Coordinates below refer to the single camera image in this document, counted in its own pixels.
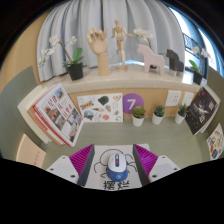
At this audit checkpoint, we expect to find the beige card with red text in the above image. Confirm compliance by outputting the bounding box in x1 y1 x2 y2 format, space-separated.
15 133 47 169

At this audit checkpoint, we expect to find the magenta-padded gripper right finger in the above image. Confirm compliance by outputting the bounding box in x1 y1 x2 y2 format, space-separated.
132 143 182 187

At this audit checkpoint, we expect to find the white and blue computer mouse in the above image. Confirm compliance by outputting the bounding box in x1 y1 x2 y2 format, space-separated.
106 152 129 183

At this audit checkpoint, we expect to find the white wall socket plate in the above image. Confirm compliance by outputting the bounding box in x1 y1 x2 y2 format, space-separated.
165 89 183 108
181 91 195 108

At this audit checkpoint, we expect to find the white mouse pad with doodle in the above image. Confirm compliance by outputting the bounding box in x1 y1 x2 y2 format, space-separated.
84 143 151 192

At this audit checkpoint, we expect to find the dark-framed window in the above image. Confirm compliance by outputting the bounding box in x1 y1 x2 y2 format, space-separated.
169 6 224 78

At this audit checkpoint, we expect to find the black book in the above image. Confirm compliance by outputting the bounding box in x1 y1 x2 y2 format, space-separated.
184 86 220 136

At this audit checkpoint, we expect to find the small succulent in white pot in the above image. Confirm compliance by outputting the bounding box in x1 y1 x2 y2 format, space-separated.
151 104 166 126
174 103 189 125
131 105 147 128

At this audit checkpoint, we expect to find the red-edged photo magazine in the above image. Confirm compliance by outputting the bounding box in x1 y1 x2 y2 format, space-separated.
32 82 84 148

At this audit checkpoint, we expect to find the colourful sticker sheet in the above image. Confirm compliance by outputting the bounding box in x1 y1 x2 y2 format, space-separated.
206 122 224 160

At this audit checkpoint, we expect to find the dark wooden horse figure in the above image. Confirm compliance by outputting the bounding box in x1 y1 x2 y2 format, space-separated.
165 48 185 78

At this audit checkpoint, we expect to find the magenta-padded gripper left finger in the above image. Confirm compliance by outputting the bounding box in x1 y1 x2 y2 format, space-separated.
45 143 96 188

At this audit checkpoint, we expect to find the purple round number sticker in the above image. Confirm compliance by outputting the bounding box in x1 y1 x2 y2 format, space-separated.
122 92 145 115

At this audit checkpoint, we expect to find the pink wooden horse figure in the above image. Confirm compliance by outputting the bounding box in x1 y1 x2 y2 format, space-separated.
136 43 166 77

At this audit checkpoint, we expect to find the wooden hand model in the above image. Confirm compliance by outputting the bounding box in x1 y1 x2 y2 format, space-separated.
85 27 111 77

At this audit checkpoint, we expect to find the white orchid in black pot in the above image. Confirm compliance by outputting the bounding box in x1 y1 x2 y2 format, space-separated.
133 28 155 51
188 45 212 86
37 34 85 82

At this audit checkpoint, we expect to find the wooden artist mannequin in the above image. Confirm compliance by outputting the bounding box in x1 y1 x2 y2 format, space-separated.
110 19 138 72

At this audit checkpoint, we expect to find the grey pleated curtain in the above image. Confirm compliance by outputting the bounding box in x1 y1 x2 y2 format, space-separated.
35 0 186 83

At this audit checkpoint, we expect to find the white sheet of cartoon stickers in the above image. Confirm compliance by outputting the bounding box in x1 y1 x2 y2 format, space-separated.
76 92 124 123

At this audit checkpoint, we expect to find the brown book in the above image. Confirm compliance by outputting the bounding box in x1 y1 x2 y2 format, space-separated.
26 106 63 146

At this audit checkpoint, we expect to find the light wooden desk shelf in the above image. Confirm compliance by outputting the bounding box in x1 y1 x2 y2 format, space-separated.
39 64 208 118

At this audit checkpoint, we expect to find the thick white book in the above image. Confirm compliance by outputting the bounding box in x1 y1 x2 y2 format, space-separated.
17 84 63 144

